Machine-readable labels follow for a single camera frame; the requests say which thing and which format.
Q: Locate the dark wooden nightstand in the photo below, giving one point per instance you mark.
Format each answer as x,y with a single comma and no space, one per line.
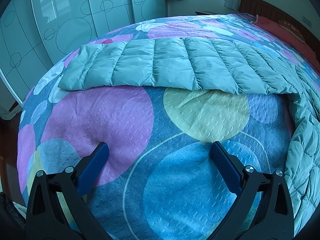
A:
205,13

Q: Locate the red pillow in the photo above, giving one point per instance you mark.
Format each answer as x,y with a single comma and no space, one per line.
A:
275,29

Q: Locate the light green puffer jacket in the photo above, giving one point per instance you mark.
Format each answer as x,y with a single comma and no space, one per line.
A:
175,64

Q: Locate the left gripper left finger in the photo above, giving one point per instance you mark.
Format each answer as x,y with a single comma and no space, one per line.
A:
56,206

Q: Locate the dark wooden headboard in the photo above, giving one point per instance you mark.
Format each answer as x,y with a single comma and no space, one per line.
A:
262,8

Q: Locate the wall socket plate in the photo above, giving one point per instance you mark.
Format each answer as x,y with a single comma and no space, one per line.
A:
306,21

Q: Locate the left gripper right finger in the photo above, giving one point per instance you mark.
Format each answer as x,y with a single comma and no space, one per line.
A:
274,216

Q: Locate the small red embroidered cushion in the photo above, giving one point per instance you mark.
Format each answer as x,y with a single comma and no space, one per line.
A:
292,30

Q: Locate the glossy white wardrobe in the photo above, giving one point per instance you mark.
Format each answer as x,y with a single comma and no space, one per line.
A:
36,34

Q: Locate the colourful circle pattern bedspread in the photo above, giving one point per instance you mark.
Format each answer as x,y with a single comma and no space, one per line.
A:
150,142

